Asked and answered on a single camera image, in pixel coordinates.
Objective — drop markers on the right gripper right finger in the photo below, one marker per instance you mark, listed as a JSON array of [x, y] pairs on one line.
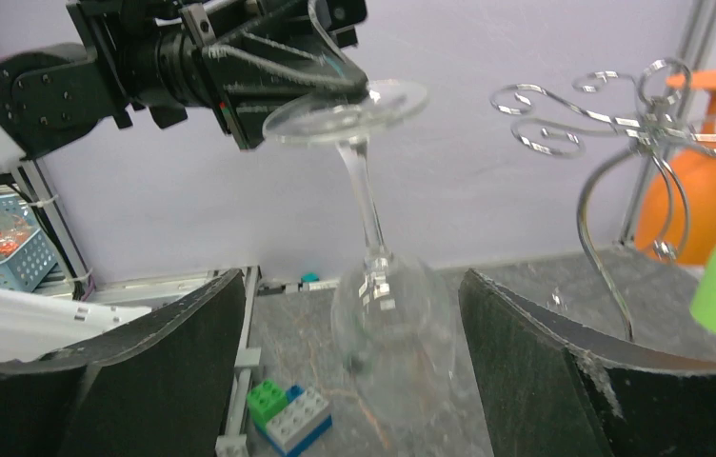
[[550, 386]]

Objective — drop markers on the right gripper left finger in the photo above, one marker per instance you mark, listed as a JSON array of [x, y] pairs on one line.
[[38, 398]]

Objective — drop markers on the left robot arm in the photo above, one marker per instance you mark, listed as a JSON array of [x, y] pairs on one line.
[[53, 96]]

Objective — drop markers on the orange plastic wine glass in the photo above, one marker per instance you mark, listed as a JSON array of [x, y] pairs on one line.
[[663, 218]]

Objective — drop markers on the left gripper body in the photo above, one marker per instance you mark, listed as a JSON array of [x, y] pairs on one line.
[[246, 59]]

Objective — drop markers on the blue plastic basket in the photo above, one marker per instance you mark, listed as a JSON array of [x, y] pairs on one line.
[[26, 256]]

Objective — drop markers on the clear wine glass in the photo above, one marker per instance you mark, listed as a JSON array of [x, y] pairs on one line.
[[391, 317]]

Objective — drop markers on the coloured toy brick block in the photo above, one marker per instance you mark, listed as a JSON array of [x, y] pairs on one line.
[[292, 419]]

